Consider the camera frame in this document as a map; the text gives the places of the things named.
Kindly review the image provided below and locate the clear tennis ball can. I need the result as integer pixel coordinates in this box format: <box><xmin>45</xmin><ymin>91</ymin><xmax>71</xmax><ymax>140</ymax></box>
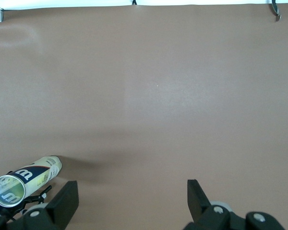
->
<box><xmin>0</xmin><ymin>155</ymin><xmax>63</xmax><ymax>208</ymax></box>

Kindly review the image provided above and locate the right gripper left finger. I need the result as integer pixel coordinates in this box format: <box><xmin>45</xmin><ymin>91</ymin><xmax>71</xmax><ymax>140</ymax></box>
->
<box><xmin>7</xmin><ymin>181</ymin><xmax>79</xmax><ymax>230</ymax></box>

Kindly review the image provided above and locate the brown table mat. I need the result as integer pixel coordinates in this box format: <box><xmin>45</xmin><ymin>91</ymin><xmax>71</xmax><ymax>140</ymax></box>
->
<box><xmin>0</xmin><ymin>4</ymin><xmax>288</xmax><ymax>230</ymax></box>

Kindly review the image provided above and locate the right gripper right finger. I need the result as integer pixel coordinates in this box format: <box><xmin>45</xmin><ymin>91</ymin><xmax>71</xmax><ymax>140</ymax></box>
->
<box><xmin>182</xmin><ymin>179</ymin><xmax>285</xmax><ymax>230</ymax></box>

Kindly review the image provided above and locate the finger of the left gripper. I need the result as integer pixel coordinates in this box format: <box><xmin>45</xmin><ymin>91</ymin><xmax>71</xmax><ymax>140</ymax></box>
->
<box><xmin>4</xmin><ymin>185</ymin><xmax>52</xmax><ymax>216</ymax></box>

